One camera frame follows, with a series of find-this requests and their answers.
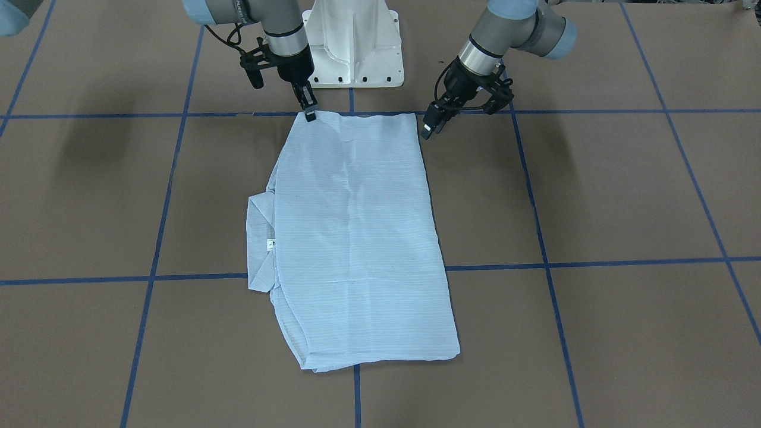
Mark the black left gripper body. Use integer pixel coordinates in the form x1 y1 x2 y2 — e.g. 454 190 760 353
434 58 514 115

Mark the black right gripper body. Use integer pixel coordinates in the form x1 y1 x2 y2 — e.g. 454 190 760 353
240 37 315 89

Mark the light blue striped shirt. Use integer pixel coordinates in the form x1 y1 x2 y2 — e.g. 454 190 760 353
246 111 460 372

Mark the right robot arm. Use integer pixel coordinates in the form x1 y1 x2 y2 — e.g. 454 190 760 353
183 1 319 122

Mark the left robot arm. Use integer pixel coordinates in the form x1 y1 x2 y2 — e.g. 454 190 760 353
420 1 578 139

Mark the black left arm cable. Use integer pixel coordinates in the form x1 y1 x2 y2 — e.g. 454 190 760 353
433 59 458 105

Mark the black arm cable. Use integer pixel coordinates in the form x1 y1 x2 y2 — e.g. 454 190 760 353
202 21 247 57
433 59 458 105

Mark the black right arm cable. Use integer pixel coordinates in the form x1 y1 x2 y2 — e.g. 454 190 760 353
202 21 247 57

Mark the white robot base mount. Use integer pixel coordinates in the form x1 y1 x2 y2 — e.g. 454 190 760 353
301 1 405 89

